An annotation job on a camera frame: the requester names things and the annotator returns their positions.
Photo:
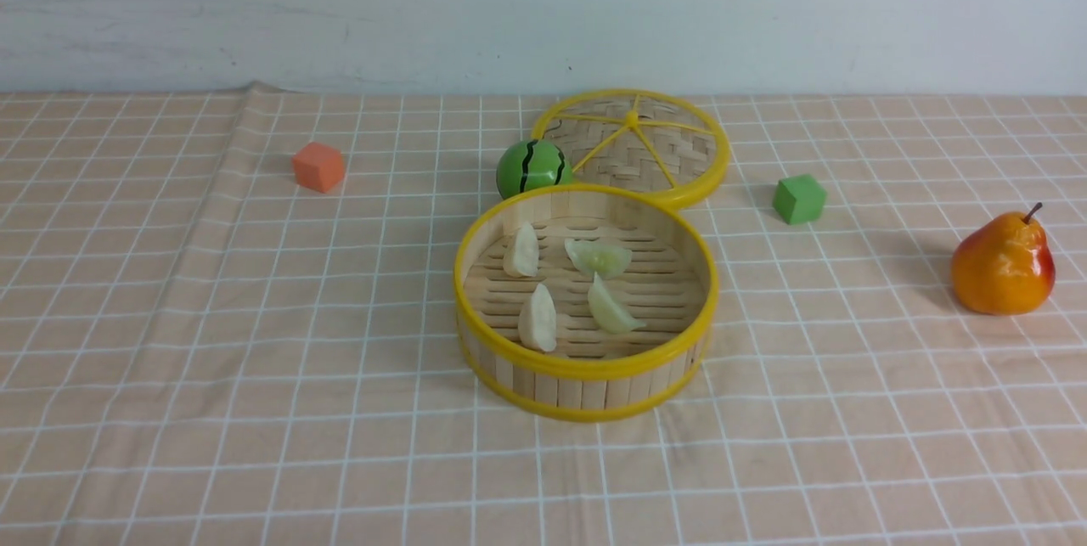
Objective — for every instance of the white dumpling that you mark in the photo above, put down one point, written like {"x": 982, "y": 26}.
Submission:
{"x": 521, "y": 259}
{"x": 538, "y": 321}

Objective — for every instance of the orange cube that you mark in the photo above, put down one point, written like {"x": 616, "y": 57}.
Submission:
{"x": 318, "y": 167}

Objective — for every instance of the bamboo steamer lid yellow rim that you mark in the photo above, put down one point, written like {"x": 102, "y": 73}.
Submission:
{"x": 642, "y": 141}

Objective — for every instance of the beige grid tablecloth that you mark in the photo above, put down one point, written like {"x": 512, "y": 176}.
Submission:
{"x": 198, "y": 351}

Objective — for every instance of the orange yellow pear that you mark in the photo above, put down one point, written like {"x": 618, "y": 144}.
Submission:
{"x": 1005, "y": 267}

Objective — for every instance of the green translucent dumpling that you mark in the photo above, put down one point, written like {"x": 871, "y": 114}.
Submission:
{"x": 594, "y": 258}

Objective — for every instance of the green cube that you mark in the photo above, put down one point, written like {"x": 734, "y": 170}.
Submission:
{"x": 799, "y": 199}

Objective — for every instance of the bamboo steamer tray yellow rim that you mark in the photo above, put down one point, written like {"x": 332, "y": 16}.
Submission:
{"x": 671, "y": 284}

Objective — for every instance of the pale green dumpling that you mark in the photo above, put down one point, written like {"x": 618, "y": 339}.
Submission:
{"x": 609, "y": 314}

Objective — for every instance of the green watermelon ball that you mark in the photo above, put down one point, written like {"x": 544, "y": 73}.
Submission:
{"x": 531, "y": 164}

